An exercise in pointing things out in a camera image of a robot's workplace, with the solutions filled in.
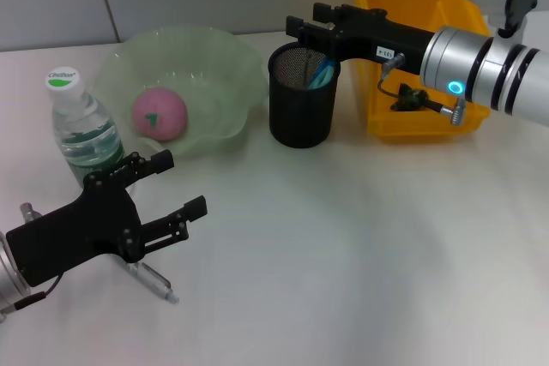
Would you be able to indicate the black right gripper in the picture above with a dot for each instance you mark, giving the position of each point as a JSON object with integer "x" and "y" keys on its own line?
{"x": 369, "y": 40}

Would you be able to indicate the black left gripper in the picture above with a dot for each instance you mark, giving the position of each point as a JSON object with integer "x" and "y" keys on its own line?
{"x": 77, "y": 233}

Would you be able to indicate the blue scissors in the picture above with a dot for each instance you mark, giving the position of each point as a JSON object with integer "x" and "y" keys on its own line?
{"x": 323, "y": 74}

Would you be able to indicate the pink peach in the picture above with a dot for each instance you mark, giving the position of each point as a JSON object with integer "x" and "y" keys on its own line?
{"x": 163, "y": 113}

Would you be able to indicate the clear water bottle green label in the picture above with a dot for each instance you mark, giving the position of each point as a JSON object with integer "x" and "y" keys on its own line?
{"x": 81, "y": 126}

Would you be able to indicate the dark green plastic wrapper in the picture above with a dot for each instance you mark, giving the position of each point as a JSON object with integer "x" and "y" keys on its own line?
{"x": 409, "y": 98}

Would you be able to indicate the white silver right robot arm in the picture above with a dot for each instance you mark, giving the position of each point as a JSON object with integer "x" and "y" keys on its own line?
{"x": 493, "y": 70}

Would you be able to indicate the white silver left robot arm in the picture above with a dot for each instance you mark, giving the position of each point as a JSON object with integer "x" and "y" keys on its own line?
{"x": 10, "y": 271}

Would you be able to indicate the black mesh pen holder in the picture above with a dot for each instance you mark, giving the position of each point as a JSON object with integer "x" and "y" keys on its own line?
{"x": 300, "y": 121}

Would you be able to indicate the translucent green fruit bowl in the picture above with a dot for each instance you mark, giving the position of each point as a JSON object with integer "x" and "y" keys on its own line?
{"x": 214, "y": 83}

